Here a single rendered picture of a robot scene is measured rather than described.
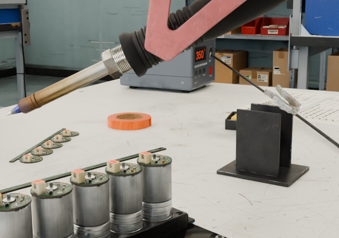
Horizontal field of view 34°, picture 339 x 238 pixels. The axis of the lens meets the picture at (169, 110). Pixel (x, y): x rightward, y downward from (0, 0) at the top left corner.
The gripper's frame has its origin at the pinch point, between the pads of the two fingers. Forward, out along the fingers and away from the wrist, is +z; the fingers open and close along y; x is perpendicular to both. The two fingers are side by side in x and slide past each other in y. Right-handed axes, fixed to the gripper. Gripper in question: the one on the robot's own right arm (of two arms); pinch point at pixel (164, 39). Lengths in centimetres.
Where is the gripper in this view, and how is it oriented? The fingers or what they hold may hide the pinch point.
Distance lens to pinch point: 28.8
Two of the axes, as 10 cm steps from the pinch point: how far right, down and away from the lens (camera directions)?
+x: 8.8, 4.8, 0.9
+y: -0.2, 2.1, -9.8
